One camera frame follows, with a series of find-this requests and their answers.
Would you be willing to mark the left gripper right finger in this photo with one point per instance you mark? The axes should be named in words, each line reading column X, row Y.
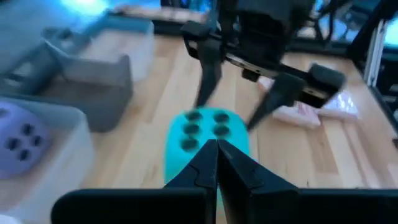
column 264, row 205

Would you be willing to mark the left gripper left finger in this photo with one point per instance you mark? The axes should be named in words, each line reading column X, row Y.
column 186, row 205

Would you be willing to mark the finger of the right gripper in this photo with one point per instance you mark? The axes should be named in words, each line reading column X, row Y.
column 280, row 93
column 211, row 68

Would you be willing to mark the teal foam die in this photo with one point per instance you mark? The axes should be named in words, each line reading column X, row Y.
column 177, row 155

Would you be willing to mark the purple foam die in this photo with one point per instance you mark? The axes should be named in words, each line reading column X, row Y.
column 12, row 168

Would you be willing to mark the orange playing card box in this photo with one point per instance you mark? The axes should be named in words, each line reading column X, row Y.
column 264, row 84

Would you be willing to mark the grey plastic bin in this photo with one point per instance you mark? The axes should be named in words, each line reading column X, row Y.
column 105, row 102

